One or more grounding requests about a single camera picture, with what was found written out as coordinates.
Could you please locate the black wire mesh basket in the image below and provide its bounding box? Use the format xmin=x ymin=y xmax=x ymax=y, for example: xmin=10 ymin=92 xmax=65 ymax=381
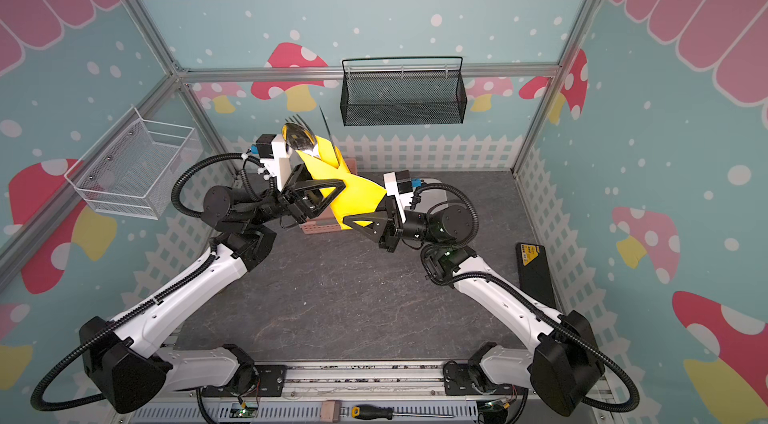
xmin=340 ymin=56 xmax=468 ymax=127

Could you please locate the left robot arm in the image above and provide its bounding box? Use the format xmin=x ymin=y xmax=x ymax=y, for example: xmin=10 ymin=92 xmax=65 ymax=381
xmin=30 ymin=153 xmax=346 ymax=413

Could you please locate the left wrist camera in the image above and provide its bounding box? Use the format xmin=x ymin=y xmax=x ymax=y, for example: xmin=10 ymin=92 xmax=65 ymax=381
xmin=254 ymin=134 xmax=294 ymax=192

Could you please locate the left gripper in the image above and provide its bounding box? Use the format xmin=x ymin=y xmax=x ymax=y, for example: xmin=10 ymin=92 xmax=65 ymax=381
xmin=250 ymin=161 xmax=351 ymax=226

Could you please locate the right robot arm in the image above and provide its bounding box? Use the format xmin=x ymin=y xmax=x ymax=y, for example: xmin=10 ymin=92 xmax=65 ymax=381
xmin=342 ymin=192 xmax=641 ymax=417

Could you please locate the yellow black screwdriver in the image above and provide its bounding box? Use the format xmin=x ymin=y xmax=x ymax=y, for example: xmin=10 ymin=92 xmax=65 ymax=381
xmin=349 ymin=404 xmax=454 ymax=421

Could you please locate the pink plastic basket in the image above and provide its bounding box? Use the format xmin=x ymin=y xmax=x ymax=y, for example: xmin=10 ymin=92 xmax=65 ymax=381
xmin=299 ymin=162 xmax=360 ymax=236

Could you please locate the yellow paper napkin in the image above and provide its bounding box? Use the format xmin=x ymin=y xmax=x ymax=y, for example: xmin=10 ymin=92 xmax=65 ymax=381
xmin=298 ymin=137 xmax=386 ymax=230

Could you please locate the white wire mesh basket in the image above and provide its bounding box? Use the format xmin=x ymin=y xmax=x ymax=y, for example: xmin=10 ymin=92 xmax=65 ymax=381
xmin=64 ymin=107 xmax=203 ymax=220

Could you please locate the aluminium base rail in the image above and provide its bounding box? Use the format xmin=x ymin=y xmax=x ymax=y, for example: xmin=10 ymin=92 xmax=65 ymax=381
xmin=119 ymin=359 xmax=613 ymax=424

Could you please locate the black box yellow label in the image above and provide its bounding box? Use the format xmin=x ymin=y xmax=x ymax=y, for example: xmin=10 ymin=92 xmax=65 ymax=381
xmin=515 ymin=243 xmax=557 ymax=308

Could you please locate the spoon with teal handle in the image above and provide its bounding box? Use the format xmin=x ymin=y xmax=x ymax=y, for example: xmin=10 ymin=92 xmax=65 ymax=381
xmin=282 ymin=122 xmax=320 ymax=158

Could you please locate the fork with teal handle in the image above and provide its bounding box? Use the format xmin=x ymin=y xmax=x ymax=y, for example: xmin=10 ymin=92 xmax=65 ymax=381
xmin=292 ymin=114 xmax=314 ymax=134

